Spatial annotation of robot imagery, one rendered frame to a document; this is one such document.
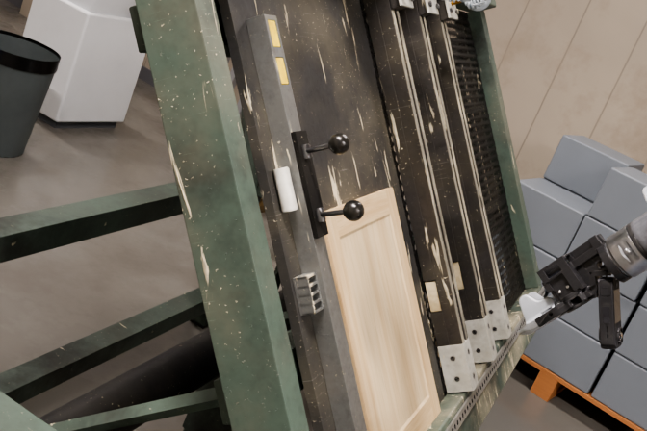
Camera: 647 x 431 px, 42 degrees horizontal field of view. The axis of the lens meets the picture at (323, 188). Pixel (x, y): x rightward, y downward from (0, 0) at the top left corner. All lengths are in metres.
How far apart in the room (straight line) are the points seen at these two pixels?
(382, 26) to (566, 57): 3.93
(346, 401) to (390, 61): 0.93
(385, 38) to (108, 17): 3.85
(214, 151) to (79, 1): 4.57
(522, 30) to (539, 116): 0.62
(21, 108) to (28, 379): 2.41
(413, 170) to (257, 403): 0.96
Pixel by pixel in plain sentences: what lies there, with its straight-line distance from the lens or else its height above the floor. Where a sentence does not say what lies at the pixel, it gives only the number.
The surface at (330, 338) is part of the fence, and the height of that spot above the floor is 1.17.
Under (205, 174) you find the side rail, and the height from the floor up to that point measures 1.43.
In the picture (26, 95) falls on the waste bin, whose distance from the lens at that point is 5.07.
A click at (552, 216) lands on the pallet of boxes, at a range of 4.69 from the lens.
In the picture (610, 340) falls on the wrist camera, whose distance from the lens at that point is 1.42.
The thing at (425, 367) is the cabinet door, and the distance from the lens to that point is 2.08.
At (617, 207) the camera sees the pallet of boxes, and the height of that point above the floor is 1.12.
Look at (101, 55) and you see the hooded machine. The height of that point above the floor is 0.56.
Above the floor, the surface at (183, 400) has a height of 0.99.
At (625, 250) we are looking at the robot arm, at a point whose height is 1.57.
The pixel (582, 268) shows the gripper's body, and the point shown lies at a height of 1.50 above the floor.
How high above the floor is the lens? 1.84
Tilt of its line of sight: 16 degrees down
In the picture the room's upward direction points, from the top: 22 degrees clockwise
